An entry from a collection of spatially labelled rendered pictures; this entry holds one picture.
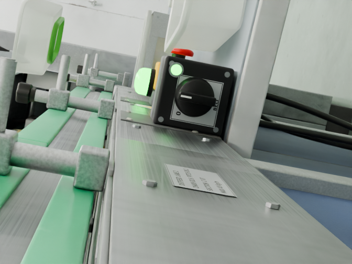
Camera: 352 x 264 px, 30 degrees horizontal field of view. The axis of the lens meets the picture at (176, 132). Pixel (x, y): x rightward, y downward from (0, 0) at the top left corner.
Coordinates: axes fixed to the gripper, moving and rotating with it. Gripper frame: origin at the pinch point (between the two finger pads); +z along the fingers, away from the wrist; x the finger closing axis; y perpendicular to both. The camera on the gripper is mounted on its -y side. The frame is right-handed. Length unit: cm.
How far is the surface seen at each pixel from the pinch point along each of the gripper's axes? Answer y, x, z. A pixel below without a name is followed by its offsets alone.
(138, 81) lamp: -58, -8, 28
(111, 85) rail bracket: -15.8, 1.2, 21.9
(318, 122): 69, 27, 94
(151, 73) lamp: -58, -9, 30
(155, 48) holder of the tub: -9.9, -6.9, 31.5
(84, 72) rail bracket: -14.9, -1.4, 15.8
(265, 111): 69, 24, 74
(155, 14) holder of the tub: -9.0, -14.5, 31.1
